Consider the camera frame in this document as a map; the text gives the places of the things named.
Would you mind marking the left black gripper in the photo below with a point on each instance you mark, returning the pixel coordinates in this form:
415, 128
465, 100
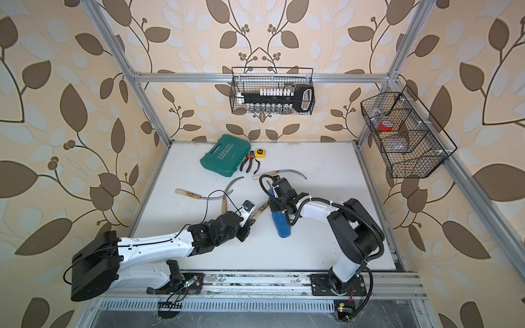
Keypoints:
246, 231

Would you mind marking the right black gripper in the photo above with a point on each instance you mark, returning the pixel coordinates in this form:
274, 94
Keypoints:
273, 207

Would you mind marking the blue microfiber rag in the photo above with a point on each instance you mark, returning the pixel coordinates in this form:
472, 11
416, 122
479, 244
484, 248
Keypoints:
278, 217

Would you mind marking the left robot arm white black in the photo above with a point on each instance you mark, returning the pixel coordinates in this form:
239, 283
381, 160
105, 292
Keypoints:
111, 262

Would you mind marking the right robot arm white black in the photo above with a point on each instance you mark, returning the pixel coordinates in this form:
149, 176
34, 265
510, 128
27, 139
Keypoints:
359, 237

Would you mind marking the yellow black tape measure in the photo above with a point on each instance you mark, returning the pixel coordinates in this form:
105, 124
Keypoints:
260, 153

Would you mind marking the green plastic tool case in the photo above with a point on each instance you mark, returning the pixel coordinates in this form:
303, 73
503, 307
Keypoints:
226, 155

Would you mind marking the black socket bit holder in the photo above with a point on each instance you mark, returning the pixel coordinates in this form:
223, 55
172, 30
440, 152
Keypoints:
287, 100

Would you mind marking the red item in basket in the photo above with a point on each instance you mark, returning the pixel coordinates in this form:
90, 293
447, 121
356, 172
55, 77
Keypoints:
386, 126

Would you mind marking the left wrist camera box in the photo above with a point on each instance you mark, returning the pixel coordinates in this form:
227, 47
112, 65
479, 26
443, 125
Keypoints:
245, 212

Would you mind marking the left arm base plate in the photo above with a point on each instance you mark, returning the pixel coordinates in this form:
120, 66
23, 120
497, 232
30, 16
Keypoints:
179, 284

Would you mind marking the aluminium front rail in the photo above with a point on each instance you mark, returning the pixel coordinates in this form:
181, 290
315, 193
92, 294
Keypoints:
286, 285

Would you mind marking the black red handled pliers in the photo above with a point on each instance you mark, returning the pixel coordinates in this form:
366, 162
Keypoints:
247, 163

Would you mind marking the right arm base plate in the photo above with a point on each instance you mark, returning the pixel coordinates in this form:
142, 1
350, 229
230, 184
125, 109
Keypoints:
325, 284

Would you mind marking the back wall wire basket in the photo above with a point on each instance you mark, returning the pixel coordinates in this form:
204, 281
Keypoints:
255, 77

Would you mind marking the wall wire basket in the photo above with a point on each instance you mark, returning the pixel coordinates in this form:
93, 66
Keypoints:
418, 144
255, 77

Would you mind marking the right wall wire basket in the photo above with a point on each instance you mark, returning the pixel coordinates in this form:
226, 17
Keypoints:
418, 144

